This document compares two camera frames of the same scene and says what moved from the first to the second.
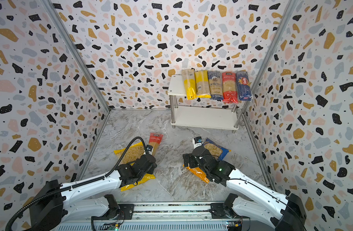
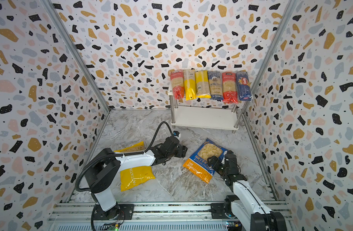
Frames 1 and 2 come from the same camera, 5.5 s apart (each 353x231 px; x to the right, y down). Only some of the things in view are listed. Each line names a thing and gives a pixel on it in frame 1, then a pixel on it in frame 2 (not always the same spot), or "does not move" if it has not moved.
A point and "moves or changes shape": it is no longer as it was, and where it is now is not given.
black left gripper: x=152 y=168 to x=182 y=151
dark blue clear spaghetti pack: x=216 y=84 does not move
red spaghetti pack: x=155 y=140 moves or changes shape
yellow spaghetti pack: x=202 y=84 does not move
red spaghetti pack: x=230 y=90 does not move
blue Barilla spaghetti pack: x=244 y=86 does not move
